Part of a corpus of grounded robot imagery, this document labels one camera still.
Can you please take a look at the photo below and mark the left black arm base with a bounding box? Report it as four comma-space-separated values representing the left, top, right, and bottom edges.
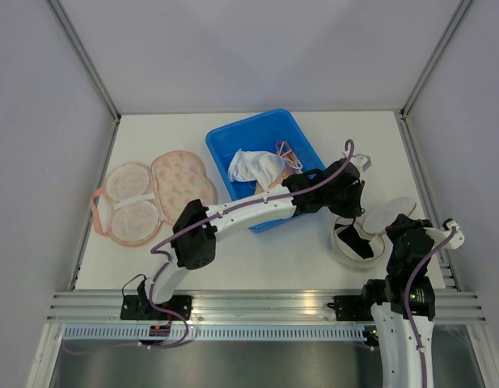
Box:
120, 295, 192, 321

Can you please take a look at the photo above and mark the white mesh laundry bag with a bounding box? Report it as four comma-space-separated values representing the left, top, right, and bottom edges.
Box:
330, 196, 417, 272

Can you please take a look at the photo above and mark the blue plastic bin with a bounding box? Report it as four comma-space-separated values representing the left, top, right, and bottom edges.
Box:
204, 108, 327, 234

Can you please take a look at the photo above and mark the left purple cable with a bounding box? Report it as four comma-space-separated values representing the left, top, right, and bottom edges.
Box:
62, 139, 357, 356

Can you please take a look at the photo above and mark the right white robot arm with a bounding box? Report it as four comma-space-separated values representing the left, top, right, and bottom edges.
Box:
359, 214, 464, 387

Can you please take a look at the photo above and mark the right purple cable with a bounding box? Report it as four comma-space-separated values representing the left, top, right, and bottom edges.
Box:
356, 225, 460, 388

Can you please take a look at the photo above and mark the aluminium mounting rail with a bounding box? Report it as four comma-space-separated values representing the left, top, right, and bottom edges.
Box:
46, 289, 486, 325

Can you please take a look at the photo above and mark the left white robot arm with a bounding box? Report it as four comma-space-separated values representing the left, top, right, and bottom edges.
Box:
120, 152, 371, 320

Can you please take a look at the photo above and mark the black bra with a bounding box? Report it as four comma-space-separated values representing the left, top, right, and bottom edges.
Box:
333, 218, 374, 261

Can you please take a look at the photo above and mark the white slotted cable duct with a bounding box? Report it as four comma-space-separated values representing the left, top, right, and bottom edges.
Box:
63, 324, 365, 341

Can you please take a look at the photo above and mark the floral mesh laundry bag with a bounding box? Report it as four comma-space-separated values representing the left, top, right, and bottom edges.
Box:
90, 150, 218, 247

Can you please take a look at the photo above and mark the beige bra in bin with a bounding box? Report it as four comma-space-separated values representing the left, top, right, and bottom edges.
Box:
255, 140, 303, 194

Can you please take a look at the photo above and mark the purple cable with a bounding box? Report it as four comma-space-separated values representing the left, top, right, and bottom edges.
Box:
62, 139, 357, 356
356, 225, 460, 388

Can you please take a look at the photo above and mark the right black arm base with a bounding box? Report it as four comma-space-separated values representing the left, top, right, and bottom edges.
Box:
329, 295, 374, 323

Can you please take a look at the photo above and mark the white satin bra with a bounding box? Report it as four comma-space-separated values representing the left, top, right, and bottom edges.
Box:
227, 150, 275, 182

